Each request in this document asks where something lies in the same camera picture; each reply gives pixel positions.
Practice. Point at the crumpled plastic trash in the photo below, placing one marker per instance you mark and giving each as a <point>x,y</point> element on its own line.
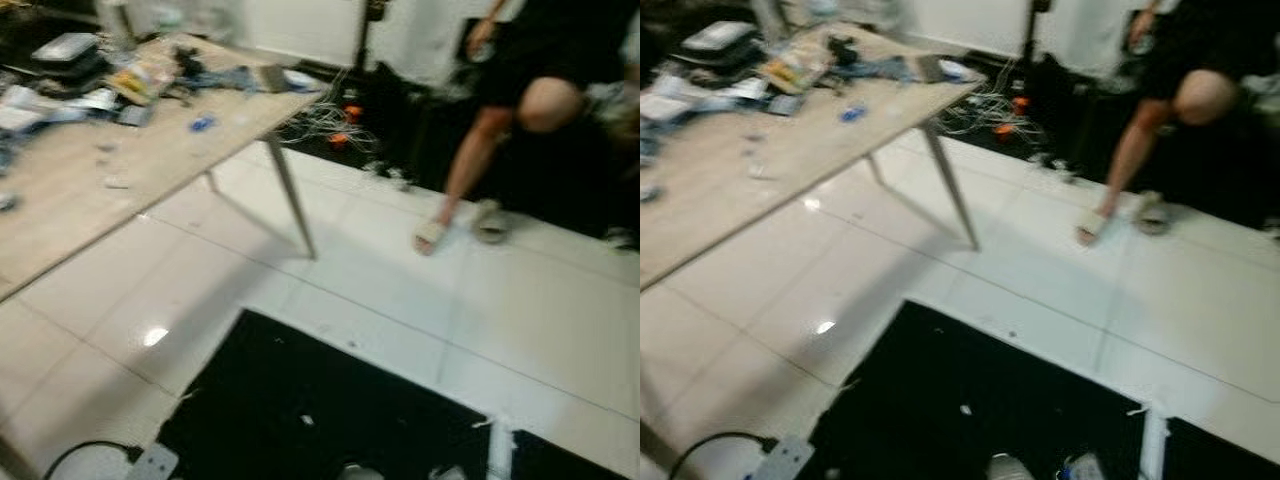
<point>448,473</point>
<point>1085,467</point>

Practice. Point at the light wooden table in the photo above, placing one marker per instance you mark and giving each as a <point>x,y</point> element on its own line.
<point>740,190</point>
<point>90,190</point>

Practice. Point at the beige slipper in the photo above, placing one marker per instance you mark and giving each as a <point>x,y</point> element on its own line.
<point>1090,227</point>
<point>490,222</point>
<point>429,236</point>
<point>1152,214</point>

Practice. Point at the person in black shorts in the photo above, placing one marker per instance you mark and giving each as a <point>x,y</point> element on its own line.
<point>1205,60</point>
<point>545,60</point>

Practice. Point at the grey flat tray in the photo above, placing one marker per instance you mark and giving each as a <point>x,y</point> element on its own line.
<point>718,35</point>
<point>65,47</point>

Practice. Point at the yellow snack packet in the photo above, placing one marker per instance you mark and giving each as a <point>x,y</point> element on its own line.
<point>140,78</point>
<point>795,68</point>

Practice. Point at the small black floor mat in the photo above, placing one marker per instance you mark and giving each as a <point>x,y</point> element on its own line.
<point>560,465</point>
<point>1220,455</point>

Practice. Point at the small blue object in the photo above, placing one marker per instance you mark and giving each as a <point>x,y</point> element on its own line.
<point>202,123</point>
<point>852,113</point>

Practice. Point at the white power strip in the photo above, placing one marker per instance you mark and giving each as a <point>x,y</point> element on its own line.
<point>786,458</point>
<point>155,464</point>

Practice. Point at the blue denim cloth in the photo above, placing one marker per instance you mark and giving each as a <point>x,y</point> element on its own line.
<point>222,78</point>
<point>888,68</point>

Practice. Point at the orange plug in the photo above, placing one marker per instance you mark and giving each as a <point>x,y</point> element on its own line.
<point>351,112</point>
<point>1019,104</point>

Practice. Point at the black tripod stand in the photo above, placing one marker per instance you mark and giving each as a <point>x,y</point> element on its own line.
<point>362,35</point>
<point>1031,30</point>

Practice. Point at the large black floor mat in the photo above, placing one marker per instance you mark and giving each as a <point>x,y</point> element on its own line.
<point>300,410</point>
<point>960,400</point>

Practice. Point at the clear plastic bottle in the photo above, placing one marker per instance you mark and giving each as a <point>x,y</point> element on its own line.
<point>1008,468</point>

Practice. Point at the white tape strip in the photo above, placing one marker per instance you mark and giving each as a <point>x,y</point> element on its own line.
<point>1154,445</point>

